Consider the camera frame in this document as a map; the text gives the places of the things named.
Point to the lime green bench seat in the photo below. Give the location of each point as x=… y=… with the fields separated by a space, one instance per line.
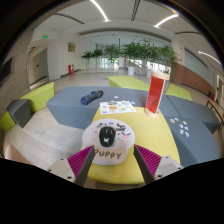
x=40 y=96

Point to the potted green plants row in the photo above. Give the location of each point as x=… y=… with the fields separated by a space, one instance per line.
x=133 y=53

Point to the black computer mouse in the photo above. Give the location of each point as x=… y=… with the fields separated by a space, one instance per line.
x=107 y=136

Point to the large grey upholstered seat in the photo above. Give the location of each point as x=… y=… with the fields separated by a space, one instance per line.
x=70 y=110

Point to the white sticker sheet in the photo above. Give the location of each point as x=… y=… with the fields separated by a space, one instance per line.
x=117 y=107

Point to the ceiling strip lights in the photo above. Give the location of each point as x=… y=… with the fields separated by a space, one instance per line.
x=99 y=10

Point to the red fire extinguisher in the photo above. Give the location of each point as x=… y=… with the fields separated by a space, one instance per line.
x=71 y=69

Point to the small dark grey pouf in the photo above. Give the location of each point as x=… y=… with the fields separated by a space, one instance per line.
x=19 y=113

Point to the small stickers group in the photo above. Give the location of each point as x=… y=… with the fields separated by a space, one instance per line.
x=181 y=126

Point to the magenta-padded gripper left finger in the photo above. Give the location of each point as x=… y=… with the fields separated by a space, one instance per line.
x=60 y=168

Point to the dark wall screen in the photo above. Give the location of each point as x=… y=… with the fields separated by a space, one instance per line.
x=6 y=71

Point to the brown wall plaque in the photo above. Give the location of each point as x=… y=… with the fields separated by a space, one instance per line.
x=71 y=47

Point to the round white printed mouse pad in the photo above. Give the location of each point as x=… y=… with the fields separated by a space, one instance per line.
x=110 y=156

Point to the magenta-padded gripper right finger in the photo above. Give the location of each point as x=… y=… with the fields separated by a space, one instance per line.
x=166 y=165

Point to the lime green upholstered seat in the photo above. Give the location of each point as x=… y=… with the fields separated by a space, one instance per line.
x=180 y=91
x=128 y=82

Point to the brown wooden counter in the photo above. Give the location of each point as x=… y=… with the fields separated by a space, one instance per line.
x=193 y=78

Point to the dark wooden chair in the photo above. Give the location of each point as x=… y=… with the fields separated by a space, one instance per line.
x=216 y=111

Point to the green exit sign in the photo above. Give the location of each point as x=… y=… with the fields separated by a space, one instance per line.
x=45 y=36

